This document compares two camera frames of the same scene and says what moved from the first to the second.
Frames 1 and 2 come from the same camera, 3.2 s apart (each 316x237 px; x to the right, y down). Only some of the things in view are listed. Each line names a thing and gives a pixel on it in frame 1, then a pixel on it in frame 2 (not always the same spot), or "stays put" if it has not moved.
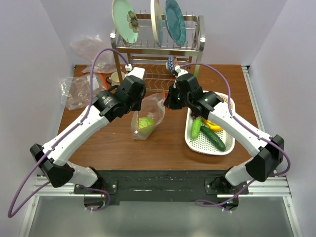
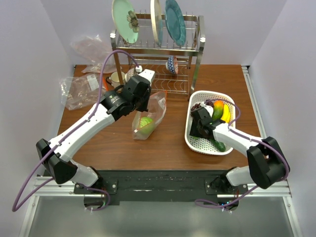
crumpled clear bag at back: [85, 47] stays put
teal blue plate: [175, 22] stays put
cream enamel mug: [114, 79] stays put
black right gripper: [169, 102] → [193, 131]
